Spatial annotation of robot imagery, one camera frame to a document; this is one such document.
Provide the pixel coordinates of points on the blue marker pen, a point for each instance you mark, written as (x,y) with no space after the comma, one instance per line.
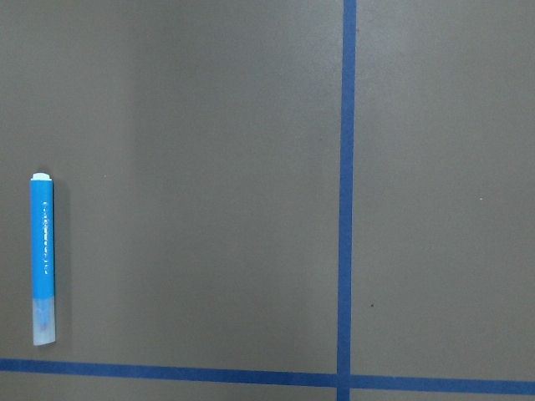
(42,258)

